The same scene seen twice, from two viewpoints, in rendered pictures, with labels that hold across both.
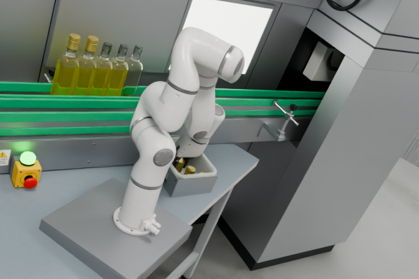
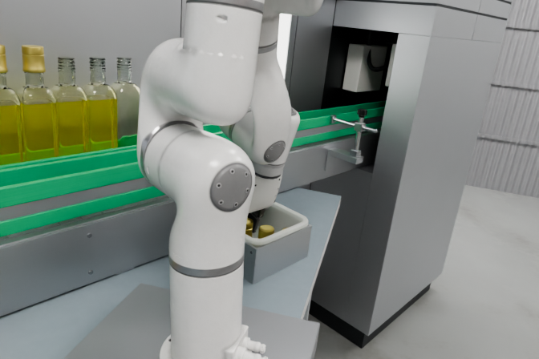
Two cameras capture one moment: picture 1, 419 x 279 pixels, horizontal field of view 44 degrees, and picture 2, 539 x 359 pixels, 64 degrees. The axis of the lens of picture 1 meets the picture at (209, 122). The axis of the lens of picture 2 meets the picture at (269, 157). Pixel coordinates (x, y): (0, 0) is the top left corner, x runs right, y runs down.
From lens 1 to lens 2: 0.92 m
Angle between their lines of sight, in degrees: 10
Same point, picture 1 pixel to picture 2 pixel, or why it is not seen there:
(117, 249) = not seen: outside the picture
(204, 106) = (269, 87)
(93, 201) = (109, 344)
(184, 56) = not seen: outside the picture
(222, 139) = (285, 183)
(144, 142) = (177, 168)
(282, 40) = (311, 46)
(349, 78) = (415, 57)
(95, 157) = (99, 260)
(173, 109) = (223, 58)
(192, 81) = not seen: outside the picture
